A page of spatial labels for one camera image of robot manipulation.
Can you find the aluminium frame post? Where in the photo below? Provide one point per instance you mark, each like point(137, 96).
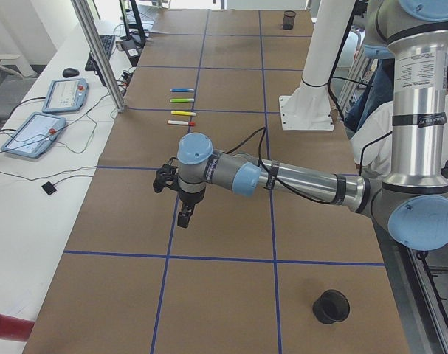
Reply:
point(85, 18)

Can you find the red cylinder bottle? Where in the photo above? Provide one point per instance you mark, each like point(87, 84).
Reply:
point(15, 329)

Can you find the black mesh cup near left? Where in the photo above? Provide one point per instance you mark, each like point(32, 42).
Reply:
point(332, 306)

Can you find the upper blue teach pendant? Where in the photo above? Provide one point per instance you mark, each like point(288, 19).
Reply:
point(65, 96)

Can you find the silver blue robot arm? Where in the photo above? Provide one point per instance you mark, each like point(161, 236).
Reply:
point(411, 203)

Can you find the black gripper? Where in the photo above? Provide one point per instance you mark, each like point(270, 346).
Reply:
point(191, 198)

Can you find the green marker pen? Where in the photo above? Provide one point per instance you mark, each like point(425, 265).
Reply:
point(181, 100)

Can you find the seated person white shirt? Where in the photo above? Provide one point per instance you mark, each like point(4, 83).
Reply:
point(376, 159)

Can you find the blue marker pen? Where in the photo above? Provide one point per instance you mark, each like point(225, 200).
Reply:
point(182, 90)

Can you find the blue teach pendant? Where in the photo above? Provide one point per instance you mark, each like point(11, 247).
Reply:
point(65, 96)
point(35, 136)

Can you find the yellow marker pen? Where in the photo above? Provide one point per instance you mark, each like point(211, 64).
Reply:
point(183, 113)

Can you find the black computer mouse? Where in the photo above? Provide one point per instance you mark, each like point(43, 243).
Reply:
point(70, 72)

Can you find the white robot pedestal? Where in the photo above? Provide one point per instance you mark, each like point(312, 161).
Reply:
point(308, 108)

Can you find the standing person blue jeans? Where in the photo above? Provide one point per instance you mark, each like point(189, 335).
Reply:
point(380, 91)

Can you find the lower blue teach pendant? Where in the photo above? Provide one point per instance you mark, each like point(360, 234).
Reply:
point(35, 136)

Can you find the small black square device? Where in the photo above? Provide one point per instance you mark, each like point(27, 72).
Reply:
point(49, 188)

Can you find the red marker pen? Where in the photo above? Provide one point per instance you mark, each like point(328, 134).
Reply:
point(181, 122)

